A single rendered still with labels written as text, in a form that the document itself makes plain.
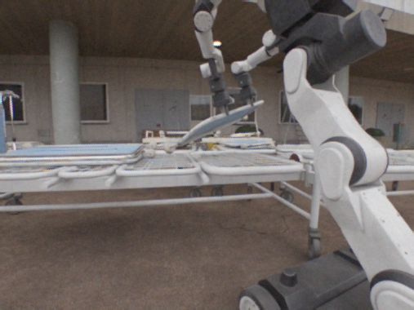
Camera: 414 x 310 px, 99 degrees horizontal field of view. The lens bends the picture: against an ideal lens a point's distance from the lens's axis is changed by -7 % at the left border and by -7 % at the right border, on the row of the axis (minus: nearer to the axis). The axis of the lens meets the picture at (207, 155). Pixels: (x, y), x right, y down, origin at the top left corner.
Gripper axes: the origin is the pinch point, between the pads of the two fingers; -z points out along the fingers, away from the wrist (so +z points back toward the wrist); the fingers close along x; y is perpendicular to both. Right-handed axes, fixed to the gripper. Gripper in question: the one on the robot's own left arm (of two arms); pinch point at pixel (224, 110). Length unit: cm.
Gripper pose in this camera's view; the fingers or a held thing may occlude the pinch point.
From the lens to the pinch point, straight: 108.1
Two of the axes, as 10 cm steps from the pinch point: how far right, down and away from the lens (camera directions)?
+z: -2.8, -9.4, -2.2
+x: 7.2, -0.5, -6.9
